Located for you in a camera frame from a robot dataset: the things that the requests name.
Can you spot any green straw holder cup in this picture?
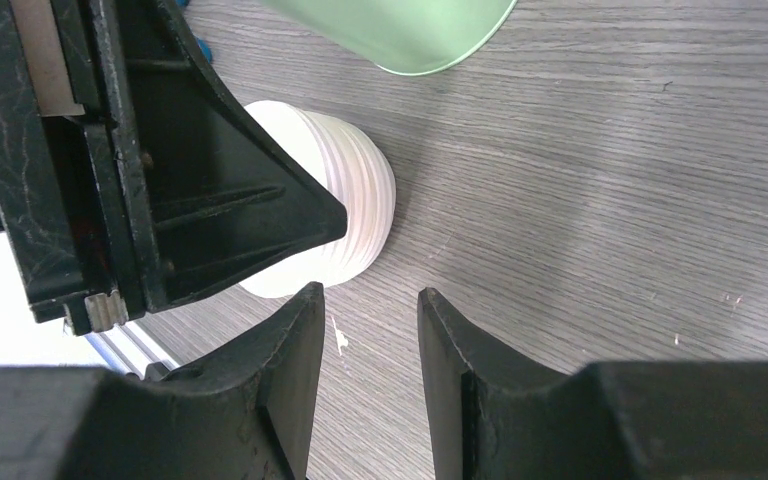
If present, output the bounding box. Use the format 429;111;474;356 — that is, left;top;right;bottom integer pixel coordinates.
263;0;517;76

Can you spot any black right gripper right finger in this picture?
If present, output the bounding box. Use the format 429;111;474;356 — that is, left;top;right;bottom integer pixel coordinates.
417;288;768;479

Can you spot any white cup lid stack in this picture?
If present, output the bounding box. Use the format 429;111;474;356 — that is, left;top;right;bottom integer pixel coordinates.
240;100;397;299

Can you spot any red blue toy car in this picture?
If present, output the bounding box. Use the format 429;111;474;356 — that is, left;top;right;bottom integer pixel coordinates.
176;0;213;63

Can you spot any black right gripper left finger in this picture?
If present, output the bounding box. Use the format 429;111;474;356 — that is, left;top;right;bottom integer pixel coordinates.
0;283;325;479

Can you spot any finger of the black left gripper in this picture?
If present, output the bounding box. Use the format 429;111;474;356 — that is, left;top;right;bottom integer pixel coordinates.
0;1;347;335

